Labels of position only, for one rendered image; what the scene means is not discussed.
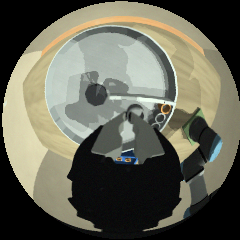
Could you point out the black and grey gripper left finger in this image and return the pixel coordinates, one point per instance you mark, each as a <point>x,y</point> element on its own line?
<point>105,141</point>

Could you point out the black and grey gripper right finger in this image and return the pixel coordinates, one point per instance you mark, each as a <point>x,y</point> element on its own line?
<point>151,143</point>

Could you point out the blue crate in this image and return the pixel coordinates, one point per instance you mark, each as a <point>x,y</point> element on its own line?
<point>127,154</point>

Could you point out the grey round turntable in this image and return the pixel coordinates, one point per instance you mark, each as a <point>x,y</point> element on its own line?
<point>100,72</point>

